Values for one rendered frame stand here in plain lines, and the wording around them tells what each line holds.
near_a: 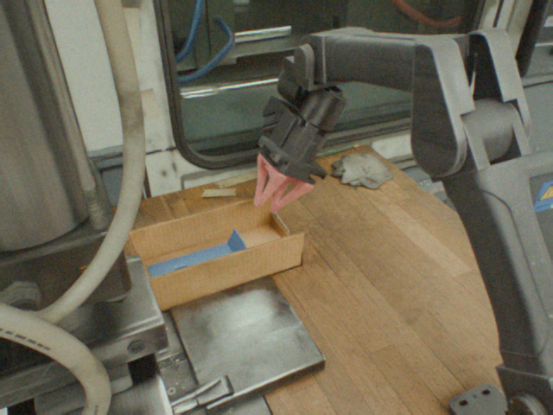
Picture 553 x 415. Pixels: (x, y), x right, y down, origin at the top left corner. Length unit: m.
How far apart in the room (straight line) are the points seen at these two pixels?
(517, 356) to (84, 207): 0.41
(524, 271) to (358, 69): 0.29
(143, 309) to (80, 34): 0.63
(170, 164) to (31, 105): 0.75
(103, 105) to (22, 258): 0.70
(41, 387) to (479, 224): 0.40
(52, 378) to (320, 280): 0.49
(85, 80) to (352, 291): 0.59
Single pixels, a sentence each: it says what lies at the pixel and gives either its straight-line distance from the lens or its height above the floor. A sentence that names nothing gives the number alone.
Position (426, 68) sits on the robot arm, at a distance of 0.49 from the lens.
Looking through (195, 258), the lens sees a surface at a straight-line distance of 0.80.
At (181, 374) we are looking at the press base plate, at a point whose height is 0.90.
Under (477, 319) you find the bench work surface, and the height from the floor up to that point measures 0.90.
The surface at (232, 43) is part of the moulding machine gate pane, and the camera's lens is 0.94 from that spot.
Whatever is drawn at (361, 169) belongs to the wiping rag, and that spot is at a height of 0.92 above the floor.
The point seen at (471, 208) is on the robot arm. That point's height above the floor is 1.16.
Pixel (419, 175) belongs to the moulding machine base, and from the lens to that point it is 1.36.
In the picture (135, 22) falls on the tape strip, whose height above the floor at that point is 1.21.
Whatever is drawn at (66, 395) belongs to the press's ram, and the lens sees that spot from 0.37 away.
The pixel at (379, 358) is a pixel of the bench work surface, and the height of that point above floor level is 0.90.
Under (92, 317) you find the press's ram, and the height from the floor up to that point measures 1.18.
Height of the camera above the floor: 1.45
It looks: 38 degrees down
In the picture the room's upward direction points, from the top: straight up
